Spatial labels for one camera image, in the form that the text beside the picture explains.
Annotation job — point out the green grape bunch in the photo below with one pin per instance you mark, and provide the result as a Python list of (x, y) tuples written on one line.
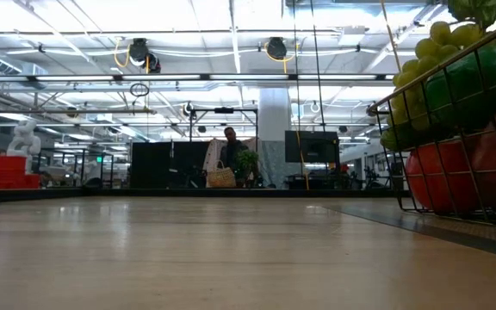
[(429, 47)]

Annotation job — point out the large green lime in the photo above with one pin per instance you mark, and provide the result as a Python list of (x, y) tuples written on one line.
[(472, 82)]

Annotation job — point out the black partition panel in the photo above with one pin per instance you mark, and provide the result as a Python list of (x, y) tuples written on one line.
[(190, 163)]

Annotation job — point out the red plastic crate stack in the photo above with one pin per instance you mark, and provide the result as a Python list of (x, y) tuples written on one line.
[(9, 172)]

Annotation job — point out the long ceiling light bar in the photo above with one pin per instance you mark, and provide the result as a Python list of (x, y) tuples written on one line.
[(162, 77)]

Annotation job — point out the white patterned cloth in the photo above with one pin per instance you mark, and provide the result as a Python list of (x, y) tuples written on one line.
[(212, 155)]

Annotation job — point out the black metal frame rig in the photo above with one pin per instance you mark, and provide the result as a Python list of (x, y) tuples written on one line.
[(224, 110)]

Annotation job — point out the white plush figure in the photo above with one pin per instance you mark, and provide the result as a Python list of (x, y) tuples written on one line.
[(25, 140)]

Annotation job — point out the black monitor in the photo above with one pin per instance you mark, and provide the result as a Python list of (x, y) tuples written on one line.
[(312, 146), (150, 165)]

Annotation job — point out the woven straw basket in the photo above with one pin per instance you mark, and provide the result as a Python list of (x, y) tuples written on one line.
[(221, 177)]

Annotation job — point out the bright red apple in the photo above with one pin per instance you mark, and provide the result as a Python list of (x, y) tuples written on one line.
[(442, 181)]

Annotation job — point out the green potted plant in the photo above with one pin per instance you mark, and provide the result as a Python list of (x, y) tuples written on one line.
[(247, 163)]

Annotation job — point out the person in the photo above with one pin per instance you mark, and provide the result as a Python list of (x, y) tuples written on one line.
[(232, 148)]

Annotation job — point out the black aluminium table frame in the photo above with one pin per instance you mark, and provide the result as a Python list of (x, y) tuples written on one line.
[(144, 193)]

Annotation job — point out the white square column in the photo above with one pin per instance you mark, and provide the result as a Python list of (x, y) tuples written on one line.
[(274, 112)]

